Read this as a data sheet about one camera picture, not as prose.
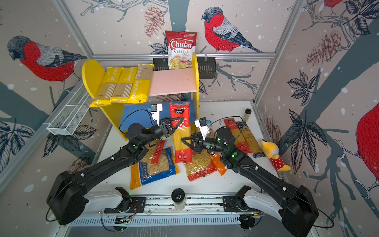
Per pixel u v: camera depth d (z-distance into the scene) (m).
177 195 0.67
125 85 0.71
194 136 0.61
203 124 0.60
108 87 0.70
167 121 0.60
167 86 0.72
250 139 0.97
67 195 0.39
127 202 0.65
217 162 0.86
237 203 0.66
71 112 0.74
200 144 0.58
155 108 0.59
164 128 0.57
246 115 1.04
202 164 0.83
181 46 0.83
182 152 0.65
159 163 0.84
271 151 0.85
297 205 0.39
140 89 0.68
